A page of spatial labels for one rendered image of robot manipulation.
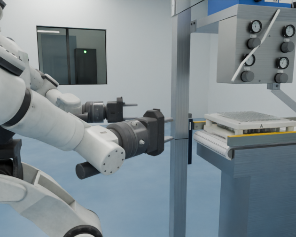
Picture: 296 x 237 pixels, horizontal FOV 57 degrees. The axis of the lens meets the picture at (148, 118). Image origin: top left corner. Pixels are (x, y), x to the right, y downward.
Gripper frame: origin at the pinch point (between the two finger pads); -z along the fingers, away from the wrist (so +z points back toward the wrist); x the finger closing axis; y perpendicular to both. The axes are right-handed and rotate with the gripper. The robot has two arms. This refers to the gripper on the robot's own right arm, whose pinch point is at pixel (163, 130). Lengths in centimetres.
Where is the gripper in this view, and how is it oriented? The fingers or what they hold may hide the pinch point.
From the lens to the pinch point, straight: 75.4
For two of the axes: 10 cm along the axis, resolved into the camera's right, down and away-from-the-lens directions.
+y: 7.4, 1.1, -6.7
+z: -6.8, 1.3, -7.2
